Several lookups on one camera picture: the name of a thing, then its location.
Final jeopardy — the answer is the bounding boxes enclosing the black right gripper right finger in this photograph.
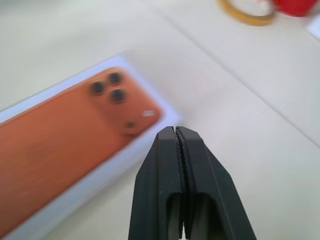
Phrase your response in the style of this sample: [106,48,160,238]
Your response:
[175,125,258,240]

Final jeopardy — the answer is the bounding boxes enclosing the red cup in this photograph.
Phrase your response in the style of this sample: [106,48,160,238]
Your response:
[272,0,320,18]

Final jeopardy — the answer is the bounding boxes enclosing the orange smartphone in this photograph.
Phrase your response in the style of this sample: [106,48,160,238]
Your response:
[0,66,166,238]

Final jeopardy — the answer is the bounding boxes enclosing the white flat object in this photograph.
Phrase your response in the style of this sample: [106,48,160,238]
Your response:
[305,13,320,41]

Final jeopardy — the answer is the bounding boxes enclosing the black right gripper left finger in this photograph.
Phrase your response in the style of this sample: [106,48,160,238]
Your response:
[127,125,187,240]

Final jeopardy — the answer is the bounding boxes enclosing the yellow tape roll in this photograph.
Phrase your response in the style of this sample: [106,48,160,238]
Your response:
[217,0,277,27]

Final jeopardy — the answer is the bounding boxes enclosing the white orange phone box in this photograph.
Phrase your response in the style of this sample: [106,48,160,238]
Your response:
[0,53,185,240]

